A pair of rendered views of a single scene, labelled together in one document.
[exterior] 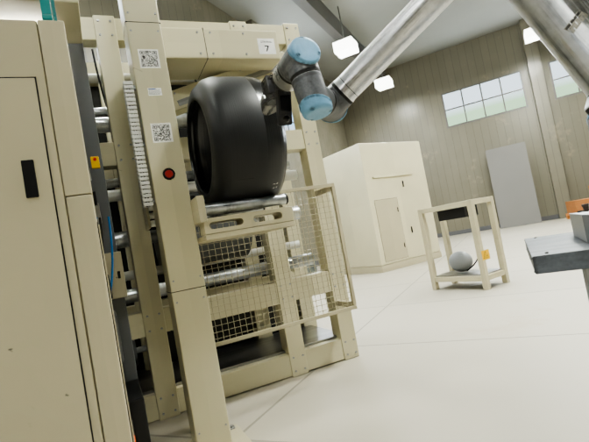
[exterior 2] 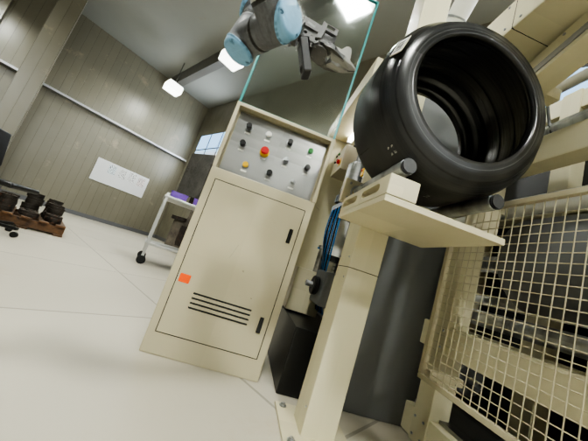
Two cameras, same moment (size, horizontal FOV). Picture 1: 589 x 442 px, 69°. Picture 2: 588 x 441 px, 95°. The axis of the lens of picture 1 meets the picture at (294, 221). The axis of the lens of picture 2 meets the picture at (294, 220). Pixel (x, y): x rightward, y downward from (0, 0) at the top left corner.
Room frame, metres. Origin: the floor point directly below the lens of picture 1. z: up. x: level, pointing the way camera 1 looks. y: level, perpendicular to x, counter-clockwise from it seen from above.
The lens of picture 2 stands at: (1.71, -0.69, 0.55)
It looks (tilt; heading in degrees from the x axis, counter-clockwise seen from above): 10 degrees up; 107
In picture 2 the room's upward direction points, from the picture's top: 18 degrees clockwise
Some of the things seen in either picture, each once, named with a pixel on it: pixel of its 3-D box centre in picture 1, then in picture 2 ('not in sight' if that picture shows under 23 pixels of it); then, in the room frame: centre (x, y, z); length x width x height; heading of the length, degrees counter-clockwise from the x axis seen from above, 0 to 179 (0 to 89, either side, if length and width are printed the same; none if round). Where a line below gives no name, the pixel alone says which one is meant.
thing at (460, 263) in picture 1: (462, 244); not in sight; (4.11, -1.52, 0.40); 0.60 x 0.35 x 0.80; 34
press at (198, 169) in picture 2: not in sight; (199, 204); (-2.63, 5.19, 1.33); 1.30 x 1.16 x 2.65; 154
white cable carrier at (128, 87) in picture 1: (138, 144); not in sight; (1.62, 0.53, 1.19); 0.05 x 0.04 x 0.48; 24
